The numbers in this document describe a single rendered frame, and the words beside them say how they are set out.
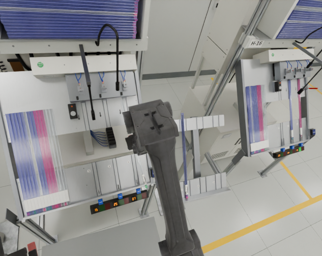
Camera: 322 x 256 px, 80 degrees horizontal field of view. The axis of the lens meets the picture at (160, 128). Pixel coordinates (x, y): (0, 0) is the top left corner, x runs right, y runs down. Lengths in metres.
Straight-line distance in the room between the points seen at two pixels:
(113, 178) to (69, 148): 0.46
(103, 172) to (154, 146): 0.81
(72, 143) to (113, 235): 0.68
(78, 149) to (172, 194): 1.12
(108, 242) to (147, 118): 0.95
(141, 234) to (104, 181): 0.37
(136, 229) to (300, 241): 1.70
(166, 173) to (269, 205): 2.09
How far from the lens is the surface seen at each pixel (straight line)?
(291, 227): 2.48
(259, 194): 2.42
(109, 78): 1.07
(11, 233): 2.03
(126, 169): 1.16
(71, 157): 1.45
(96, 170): 1.14
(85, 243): 1.25
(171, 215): 0.46
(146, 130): 0.35
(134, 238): 1.24
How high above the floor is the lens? 1.82
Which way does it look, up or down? 48 degrees down
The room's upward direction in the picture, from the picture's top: 15 degrees clockwise
